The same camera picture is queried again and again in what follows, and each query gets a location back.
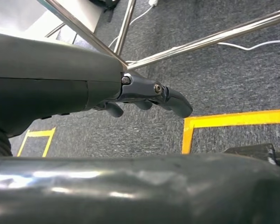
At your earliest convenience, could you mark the steel workbench table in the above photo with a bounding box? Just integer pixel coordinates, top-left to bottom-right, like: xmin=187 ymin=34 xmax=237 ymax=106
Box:
xmin=36 ymin=0 xmax=280 ymax=72

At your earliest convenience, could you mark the yellow floor tape square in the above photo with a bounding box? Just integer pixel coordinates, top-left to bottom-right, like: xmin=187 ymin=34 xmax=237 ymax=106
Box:
xmin=181 ymin=108 xmax=280 ymax=155
xmin=17 ymin=126 xmax=57 ymax=158

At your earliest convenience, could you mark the white desk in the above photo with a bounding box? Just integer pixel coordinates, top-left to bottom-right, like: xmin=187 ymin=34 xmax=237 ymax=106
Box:
xmin=0 ymin=0 xmax=103 ymax=42

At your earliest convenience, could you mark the glossy dark robot body shell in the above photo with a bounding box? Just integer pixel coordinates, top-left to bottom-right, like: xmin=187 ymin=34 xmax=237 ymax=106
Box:
xmin=0 ymin=153 xmax=280 ymax=224

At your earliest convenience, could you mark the white cable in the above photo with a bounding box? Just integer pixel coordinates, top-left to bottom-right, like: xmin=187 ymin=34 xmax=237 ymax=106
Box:
xmin=108 ymin=4 xmax=280 ymax=52

